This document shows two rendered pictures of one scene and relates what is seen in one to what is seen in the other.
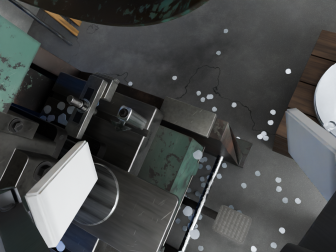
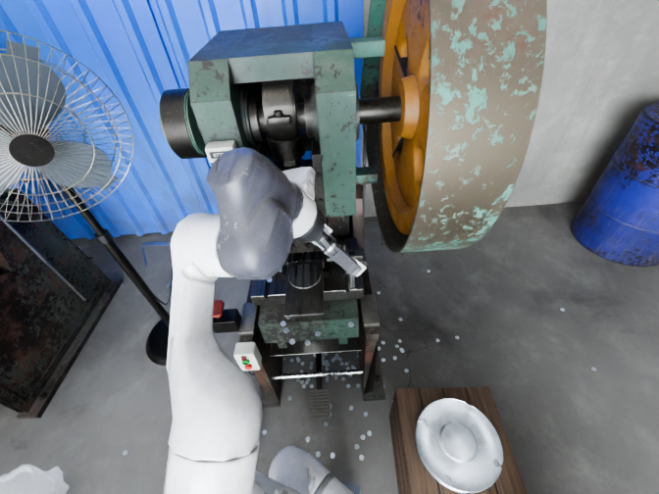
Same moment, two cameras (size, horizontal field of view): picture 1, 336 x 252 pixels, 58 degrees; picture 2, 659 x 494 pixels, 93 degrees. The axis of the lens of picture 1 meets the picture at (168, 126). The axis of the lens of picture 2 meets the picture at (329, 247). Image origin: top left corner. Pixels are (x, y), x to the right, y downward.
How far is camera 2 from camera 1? 58 cm
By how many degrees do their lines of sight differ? 26
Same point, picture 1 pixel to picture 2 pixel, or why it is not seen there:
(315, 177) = not seen: hidden behind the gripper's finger
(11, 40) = (350, 206)
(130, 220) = (301, 297)
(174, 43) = (424, 307)
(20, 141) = not seen: hidden behind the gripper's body
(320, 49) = (473, 392)
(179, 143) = (351, 313)
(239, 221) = (323, 407)
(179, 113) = (368, 305)
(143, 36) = (416, 284)
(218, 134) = (369, 331)
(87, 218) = (292, 279)
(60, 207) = not seen: hidden behind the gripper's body
